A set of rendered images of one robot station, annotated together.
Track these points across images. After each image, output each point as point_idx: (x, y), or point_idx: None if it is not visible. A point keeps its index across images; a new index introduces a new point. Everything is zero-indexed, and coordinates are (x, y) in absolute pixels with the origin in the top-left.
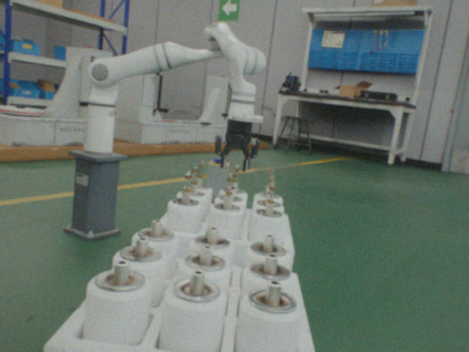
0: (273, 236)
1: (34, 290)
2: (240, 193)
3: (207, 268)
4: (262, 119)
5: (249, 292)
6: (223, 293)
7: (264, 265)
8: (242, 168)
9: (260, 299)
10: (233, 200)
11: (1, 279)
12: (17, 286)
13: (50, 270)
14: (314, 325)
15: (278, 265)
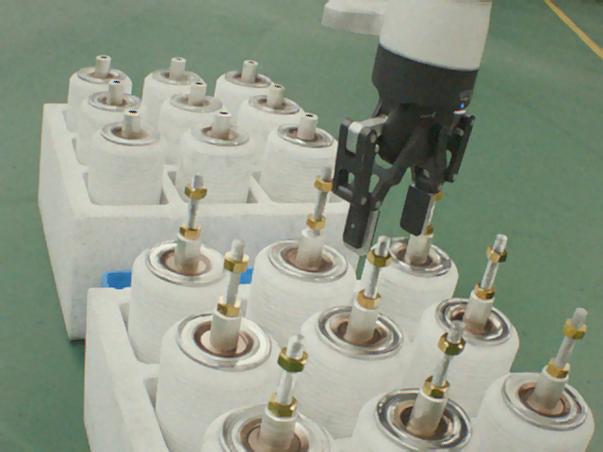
0: (127, 111)
1: (522, 348)
2: (379, 400)
3: (187, 94)
4: (323, 12)
5: (125, 76)
6: (151, 79)
7: (124, 105)
8: (369, 245)
9: (113, 75)
10: (333, 307)
11: (589, 356)
12: (550, 349)
13: (584, 399)
14: (15, 408)
15: (105, 107)
